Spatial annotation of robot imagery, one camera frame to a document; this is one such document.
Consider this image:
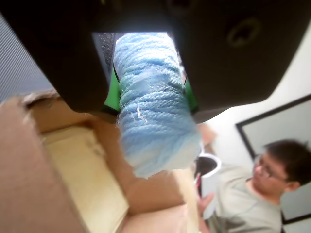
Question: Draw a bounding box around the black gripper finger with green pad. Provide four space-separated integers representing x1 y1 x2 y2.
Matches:
0 0 120 125
167 0 311 124

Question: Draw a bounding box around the light blue yarn block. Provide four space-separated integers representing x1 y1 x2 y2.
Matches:
112 32 203 181

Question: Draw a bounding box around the open cardboard box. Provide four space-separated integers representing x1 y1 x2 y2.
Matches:
0 89 203 233

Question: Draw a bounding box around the black framed white board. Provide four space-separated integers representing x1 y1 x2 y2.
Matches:
235 93 311 161

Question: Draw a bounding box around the white round bin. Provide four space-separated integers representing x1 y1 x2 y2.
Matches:
193 152 223 220

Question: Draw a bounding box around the person in grey shirt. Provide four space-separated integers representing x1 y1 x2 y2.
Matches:
196 139 311 233

